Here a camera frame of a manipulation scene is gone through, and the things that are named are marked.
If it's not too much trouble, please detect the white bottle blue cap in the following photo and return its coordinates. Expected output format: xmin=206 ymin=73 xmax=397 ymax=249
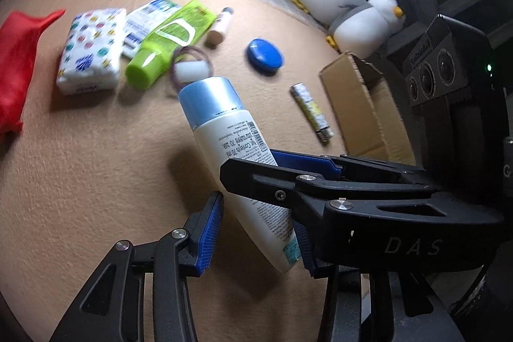
xmin=178 ymin=76 xmax=301 ymax=272

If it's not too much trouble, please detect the small white block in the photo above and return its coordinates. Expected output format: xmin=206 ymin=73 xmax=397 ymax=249
xmin=174 ymin=61 xmax=210 ymax=84

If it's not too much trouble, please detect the purple hair tie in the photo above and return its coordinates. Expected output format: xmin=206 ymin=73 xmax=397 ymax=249
xmin=169 ymin=45 xmax=214 ymax=94

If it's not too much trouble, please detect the patterned tissue pack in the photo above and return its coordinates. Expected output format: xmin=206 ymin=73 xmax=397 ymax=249
xmin=56 ymin=8 xmax=126 ymax=96

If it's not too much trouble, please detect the cardboard box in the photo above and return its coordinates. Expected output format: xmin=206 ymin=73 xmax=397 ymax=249
xmin=319 ymin=54 xmax=416 ymax=165

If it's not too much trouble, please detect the blue round container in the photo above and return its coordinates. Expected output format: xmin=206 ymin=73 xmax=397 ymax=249
xmin=246 ymin=38 xmax=283 ymax=74

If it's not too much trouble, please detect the small penguin plush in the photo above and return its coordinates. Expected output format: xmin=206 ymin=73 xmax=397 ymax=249
xmin=325 ymin=0 xmax=406 ymax=59

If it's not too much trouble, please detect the small pink bottle grey cap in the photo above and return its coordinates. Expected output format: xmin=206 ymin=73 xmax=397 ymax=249
xmin=205 ymin=7 xmax=234 ymax=46

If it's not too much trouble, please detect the green tube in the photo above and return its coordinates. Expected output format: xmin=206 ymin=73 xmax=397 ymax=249
xmin=125 ymin=0 xmax=216 ymax=89

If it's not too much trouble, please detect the white blue sachet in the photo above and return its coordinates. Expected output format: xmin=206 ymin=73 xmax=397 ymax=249
xmin=122 ymin=0 xmax=181 ymax=59

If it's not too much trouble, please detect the red cloth pouch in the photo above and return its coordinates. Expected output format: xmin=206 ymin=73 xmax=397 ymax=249
xmin=0 ymin=10 xmax=65 ymax=136

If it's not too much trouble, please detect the black camera box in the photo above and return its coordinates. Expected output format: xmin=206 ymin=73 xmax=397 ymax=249
xmin=403 ymin=14 xmax=509 ymax=179

